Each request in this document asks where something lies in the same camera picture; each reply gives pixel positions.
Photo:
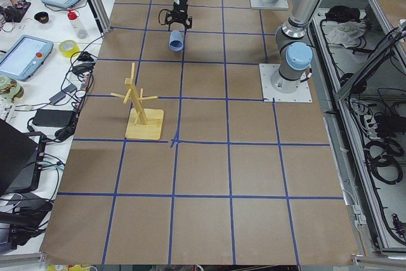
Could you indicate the light blue plastic cup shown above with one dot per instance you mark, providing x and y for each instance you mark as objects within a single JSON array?
[{"x": 176, "y": 41}]

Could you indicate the wooden cup holder tree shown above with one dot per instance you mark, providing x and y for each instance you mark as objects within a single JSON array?
[{"x": 143, "y": 123}]

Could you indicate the clear bottle red cap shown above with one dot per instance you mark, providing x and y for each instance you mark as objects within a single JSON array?
[{"x": 76, "y": 24}]

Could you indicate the yellow tape roll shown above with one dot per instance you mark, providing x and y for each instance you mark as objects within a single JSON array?
[{"x": 68, "y": 48}]

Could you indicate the black bowl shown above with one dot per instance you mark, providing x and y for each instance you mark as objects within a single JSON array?
[{"x": 42, "y": 17}]

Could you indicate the teach pendant near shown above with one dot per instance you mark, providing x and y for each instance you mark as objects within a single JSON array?
[{"x": 25, "y": 57}]

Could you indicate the black power adapter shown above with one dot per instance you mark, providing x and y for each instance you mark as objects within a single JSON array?
[{"x": 52, "y": 118}]

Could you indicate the white crumpled cloth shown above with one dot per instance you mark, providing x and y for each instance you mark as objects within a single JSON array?
[{"x": 347, "y": 34}]

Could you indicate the green glass jar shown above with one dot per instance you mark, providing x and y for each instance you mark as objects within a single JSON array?
[{"x": 10, "y": 88}]

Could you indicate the black laptop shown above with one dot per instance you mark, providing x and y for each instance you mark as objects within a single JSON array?
[{"x": 21, "y": 154}]

